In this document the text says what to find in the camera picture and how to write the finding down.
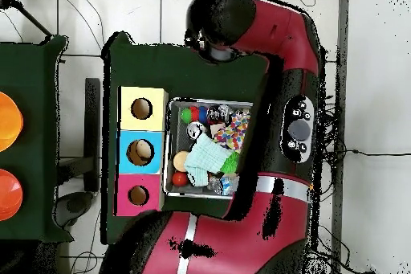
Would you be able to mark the crushed clear plastic bottle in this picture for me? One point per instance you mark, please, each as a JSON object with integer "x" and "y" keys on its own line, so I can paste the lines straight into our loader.
{"x": 221, "y": 185}

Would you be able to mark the toy hamburger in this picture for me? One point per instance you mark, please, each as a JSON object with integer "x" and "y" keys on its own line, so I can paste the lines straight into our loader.
{"x": 182, "y": 161}

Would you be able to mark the mint green cloth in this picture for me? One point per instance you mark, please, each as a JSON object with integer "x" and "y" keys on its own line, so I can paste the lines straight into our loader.
{"x": 207, "y": 155}

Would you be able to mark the colourful polka dot cloth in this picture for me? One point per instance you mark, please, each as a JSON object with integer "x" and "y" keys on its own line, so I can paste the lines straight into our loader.
{"x": 232, "y": 134}

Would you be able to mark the dark green table cloth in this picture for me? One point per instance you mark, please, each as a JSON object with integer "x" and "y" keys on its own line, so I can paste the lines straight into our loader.
{"x": 148, "y": 62}
{"x": 35, "y": 94}

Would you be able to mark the shallow clear mesh bin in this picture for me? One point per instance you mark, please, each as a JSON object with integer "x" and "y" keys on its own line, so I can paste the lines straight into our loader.
{"x": 174, "y": 142}

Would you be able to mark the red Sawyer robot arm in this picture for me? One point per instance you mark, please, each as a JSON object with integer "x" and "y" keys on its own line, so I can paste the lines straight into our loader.
{"x": 282, "y": 36}

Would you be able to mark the black stand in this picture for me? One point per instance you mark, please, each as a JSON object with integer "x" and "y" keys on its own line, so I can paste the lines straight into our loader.
{"x": 92, "y": 126}

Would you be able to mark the crushed silver can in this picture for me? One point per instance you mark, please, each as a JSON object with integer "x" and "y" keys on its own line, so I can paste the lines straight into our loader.
{"x": 194, "y": 130}

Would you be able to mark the red ball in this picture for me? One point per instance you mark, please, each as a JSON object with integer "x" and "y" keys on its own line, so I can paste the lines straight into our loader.
{"x": 180, "y": 179}

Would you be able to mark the orange bowl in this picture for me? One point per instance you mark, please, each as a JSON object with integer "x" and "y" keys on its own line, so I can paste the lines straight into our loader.
{"x": 8, "y": 195}
{"x": 8, "y": 121}

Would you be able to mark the wooden box with three holes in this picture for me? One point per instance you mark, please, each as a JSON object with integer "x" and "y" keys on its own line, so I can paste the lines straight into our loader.
{"x": 142, "y": 131}

